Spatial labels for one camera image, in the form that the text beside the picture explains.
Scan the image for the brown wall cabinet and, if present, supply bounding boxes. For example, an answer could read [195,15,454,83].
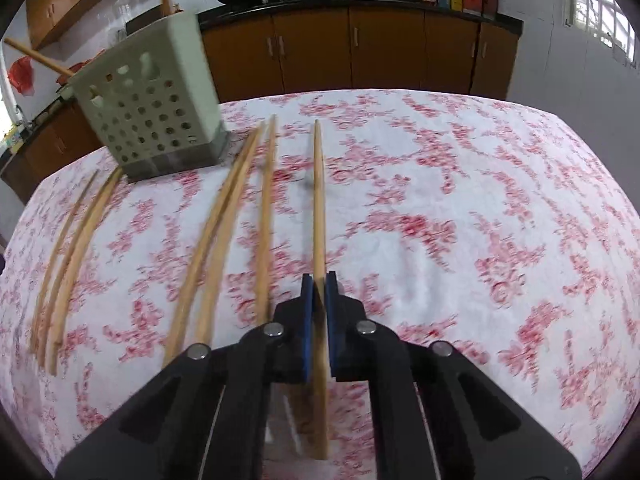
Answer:
[25,0,151,51]

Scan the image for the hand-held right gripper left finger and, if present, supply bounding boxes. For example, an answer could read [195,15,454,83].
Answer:
[55,274,315,480]

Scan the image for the red plastic bag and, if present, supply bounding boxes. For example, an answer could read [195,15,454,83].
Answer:
[7,56,37,95]

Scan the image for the long brown base cabinet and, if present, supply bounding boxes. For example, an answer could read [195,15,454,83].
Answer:
[197,5,518,103]

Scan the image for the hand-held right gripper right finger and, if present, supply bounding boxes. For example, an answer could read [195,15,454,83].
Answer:
[325,271,583,480]

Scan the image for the barred window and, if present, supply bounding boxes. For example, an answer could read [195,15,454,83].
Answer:
[565,0,638,68]

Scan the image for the white perforated utensil holder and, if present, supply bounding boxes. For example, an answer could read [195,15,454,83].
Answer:
[72,12,228,183]

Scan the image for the red floral tablecloth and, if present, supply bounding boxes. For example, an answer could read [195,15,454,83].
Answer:
[0,87,640,480]

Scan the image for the short brown base cabinet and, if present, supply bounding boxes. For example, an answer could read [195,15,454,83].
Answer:
[0,102,106,206]

